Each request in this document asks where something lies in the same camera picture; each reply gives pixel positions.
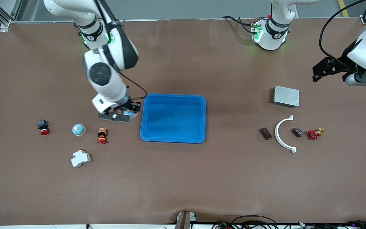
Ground dark brown capacitor block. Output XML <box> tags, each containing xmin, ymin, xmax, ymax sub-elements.
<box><xmin>260</xmin><ymin>127</ymin><xmax>273</xmax><ymax>141</ymax></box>

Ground white circuit breaker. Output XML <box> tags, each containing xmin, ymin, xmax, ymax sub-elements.
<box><xmin>71</xmin><ymin>149</ymin><xmax>91</xmax><ymax>168</ymax></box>

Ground blue plastic tray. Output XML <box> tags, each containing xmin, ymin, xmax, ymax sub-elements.
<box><xmin>140</xmin><ymin>94</ymin><xmax>207</xmax><ymax>144</ymax></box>

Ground red mushroom push button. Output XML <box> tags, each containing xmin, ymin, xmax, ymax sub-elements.
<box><xmin>37</xmin><ymin>119</ymin><xmax>50</xmax><ymax>135</ymax></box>

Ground silver power supply box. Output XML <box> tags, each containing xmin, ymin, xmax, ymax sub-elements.
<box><xmin>273</xmin><ymin>86</ymin><xmax>300</xmax><ymax>108</ymax></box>

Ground brown table cover mat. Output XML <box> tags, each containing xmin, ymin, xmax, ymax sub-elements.
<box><xmin>0</xmin><ymin>17</ymin><xmax>366</xmax><ymax>226</ymax></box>

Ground white board strip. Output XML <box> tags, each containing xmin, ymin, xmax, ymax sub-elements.
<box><xmin>0</xmin><ymin>225</ymin><xmax>87</xmax><ymax>229</ymax></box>

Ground black right camera cable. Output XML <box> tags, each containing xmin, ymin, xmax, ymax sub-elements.
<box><xmin>97</xmin><ymin>0</ymin><xmax>147</xmax><ymax>100</ymax></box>

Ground black camera cable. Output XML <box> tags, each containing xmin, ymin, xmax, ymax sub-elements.
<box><xmin>319</xmin><ymin>0</ymin><xmax>366</xmax><ymax>70</ymax></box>
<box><xmin>97</xmin><ymin>0</ymin><xmax>147</xmax><ymax>100</ymax></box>

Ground black left camera cable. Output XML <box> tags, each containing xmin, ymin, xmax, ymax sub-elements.
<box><xmin>319</xmin><ymin>0</ymin><xmax>366</xmax><ymax>70</ymax></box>

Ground brass valve red handle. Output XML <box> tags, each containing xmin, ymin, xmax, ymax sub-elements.
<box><xmin>308</xmin><ymin>127</ymin><xmax>325</xmax><ymax>141</ymax></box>

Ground white curved bracket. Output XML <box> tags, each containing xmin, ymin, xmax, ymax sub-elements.
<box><xmin>275</xmin><ymin>115</ymin><xmax>297</xmax><ymax>154</ymax></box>

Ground metal clamp bracket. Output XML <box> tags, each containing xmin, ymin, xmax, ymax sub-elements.
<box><xmin>174</xmin><ymin>211</ymin><xmax>197</xmax><ymax>229</ymax></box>

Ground black base power cable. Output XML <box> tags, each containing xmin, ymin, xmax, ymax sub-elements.
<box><xmin>223</xmin><ymin>16</ymin><xmax>257</xmax><ymax>34</ymax></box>

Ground black cable bundle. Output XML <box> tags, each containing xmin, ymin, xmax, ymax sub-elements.
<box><xmin>212</xmin><ymin>215</ymin><xmax>366</xmax><ymax>229</ymax></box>

